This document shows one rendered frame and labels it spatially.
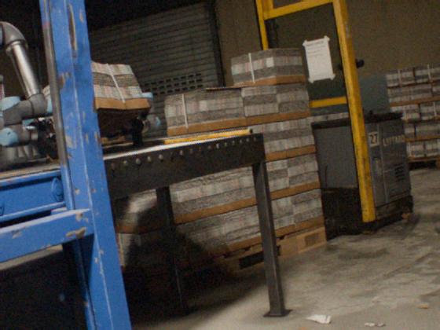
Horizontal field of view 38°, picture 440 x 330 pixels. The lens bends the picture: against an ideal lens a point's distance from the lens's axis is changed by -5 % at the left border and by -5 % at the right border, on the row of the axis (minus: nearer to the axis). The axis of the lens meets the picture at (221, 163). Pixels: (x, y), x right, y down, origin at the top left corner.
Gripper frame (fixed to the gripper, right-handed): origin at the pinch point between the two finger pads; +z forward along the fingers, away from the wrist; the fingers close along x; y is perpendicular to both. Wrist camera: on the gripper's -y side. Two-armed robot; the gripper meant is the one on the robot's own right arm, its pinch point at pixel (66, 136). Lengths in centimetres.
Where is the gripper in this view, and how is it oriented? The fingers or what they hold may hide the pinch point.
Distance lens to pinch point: 281.2
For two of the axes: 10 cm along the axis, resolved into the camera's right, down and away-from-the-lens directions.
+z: 4.7, -1.1, 8.7
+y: -4.5, -8.8, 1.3
